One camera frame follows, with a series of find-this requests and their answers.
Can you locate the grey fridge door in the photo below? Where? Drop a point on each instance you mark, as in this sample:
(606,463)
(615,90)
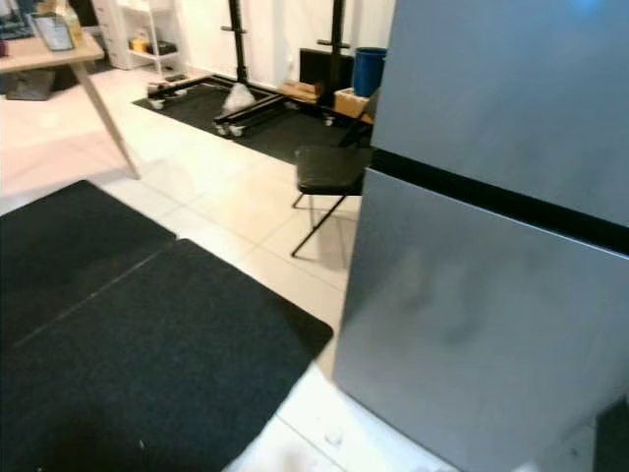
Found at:
(472,324)

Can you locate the grey two-door fridge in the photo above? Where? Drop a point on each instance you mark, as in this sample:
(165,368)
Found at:
(501,98)

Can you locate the black floor mat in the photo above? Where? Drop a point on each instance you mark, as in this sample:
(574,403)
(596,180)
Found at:
(157,374)
(79,246)
(275,138)

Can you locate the beige wooden table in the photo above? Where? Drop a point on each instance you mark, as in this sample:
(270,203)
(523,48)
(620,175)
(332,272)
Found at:
(49,54)

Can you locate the white shelf unit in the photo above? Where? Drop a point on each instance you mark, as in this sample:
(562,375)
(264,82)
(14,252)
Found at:
(118,29)

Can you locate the white plastic bag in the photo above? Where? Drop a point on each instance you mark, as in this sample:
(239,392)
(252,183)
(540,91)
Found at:
(237,98)

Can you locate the black wheeled stand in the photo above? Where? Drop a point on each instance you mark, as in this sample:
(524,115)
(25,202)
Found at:
(236,39)

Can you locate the black folding chair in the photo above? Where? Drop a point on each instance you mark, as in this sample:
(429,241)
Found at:
(329,167)

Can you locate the black flat panel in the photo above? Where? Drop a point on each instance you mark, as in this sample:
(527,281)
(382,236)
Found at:
(319,69)

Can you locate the open cardboard box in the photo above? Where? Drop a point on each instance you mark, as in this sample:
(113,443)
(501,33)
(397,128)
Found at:
(352,103)

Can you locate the blue round bin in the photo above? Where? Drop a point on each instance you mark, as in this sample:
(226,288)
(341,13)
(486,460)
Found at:
(369,71)

